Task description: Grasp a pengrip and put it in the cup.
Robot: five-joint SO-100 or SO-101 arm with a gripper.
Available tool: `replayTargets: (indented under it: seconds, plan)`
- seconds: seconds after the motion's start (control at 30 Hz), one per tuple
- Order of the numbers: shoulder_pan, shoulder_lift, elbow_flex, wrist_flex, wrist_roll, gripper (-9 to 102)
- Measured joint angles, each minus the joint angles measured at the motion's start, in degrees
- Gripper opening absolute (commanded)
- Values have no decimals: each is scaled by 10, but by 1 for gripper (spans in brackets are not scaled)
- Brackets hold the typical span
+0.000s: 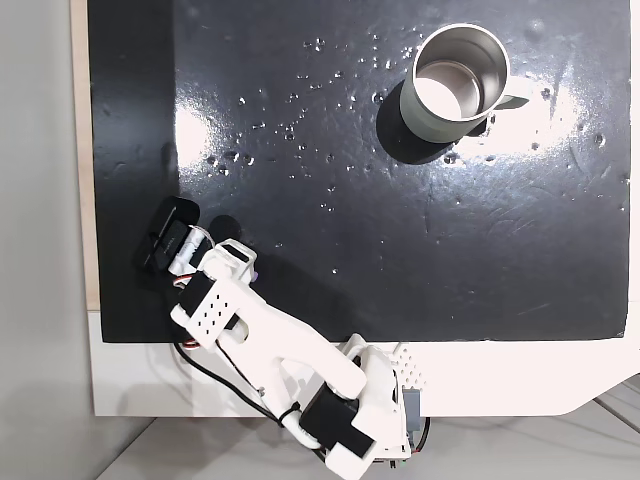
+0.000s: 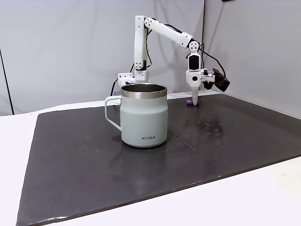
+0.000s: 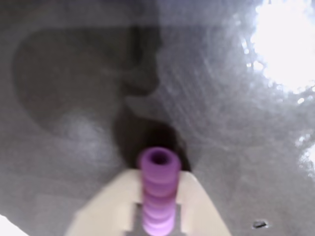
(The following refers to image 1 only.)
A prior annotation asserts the black glossy mat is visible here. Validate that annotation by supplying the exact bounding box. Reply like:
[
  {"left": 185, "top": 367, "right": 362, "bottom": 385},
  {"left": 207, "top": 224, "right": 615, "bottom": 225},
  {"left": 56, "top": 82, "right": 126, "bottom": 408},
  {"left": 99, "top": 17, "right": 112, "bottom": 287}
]
[{"left": 87, "top": 0, "right": 632, "bottom": 345}]

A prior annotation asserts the black oval camera box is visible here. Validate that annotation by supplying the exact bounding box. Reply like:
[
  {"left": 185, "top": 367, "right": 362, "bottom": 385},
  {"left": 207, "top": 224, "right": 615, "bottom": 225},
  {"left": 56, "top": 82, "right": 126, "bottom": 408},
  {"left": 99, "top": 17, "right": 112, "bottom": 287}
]
[{"left": 132, "top": 196, "right": 201, "bottom": 274}]

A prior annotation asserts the grey steel cup with handle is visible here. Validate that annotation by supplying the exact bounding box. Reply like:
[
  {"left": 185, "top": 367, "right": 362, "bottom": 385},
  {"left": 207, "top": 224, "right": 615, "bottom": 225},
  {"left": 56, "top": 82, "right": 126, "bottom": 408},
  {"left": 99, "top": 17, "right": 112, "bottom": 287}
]
[{"left": 398, "top": 22, "right": 531, "bottom": 144}]

